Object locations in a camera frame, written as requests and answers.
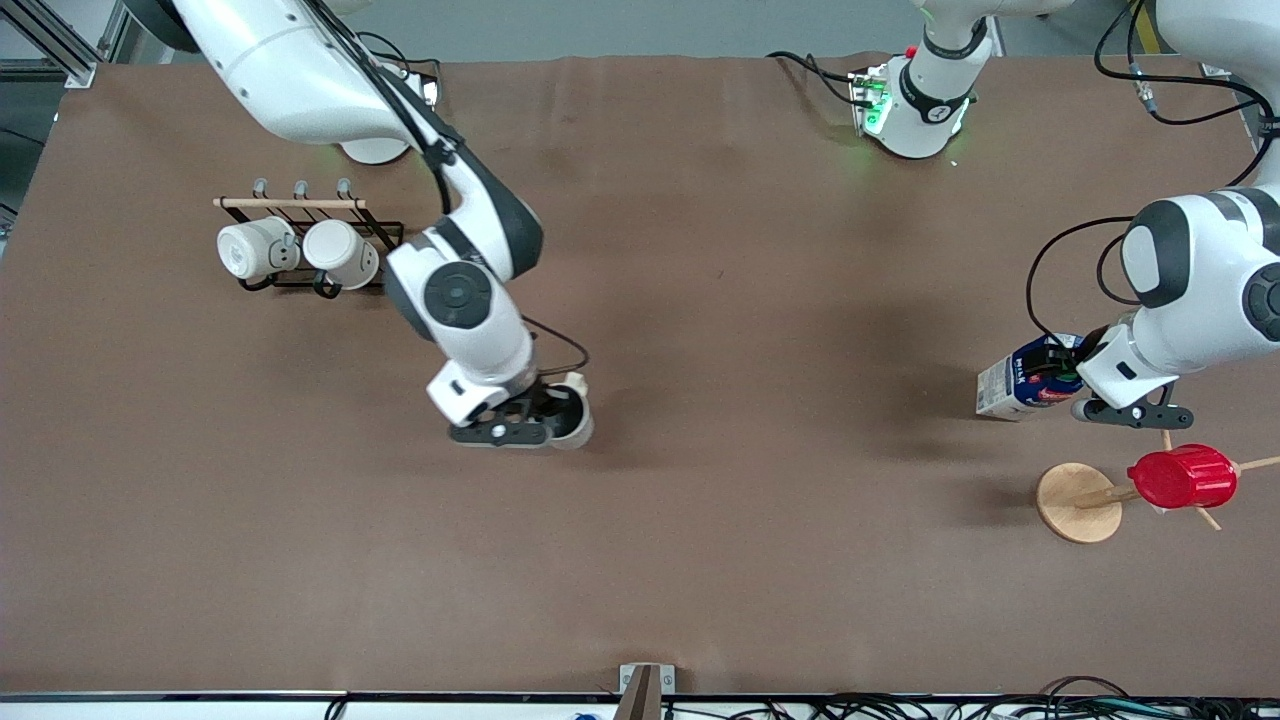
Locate white ribbed mug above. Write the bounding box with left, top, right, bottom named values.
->
left=302, top=219, right=381, bottom=292
left=217, top=216, right=301, bottom=284

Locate blue white milk carton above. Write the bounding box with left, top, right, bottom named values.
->
left=976, top=333, right=1091, bottom=422

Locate black base cable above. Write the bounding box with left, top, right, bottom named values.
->
left=766, top=49, right=873, bottom=107
left=355, top=30, right=443, bottom=103

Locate red plastic cup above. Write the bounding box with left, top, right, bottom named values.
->
left=1127, top=444, right=1240, bottom=511

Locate black wire mug rack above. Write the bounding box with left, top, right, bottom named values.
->
left=213, top=178, right=405, bottom=299

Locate black left base cable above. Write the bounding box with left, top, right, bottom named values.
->
left=766, top=49, right=873, bottom=107

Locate grey ribbed HOME mug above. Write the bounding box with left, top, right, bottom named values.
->
left=538, top=371, right=594, bottom=450

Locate wooden mug tree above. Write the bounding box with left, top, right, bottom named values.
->
left=1036, top=428, right=1280, bottom=545

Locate brown post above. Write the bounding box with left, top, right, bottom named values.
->
left=612, top=667, right=663, bottom=720

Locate black floor cable bundle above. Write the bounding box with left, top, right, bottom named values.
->
left=660, top=675, right=1280, bottom=720

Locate black right base cable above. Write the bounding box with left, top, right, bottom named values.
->
left=355, top=30, right=443, bottom=103

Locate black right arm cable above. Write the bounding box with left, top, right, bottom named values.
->
left=305, top=0, right=592, bottom=377

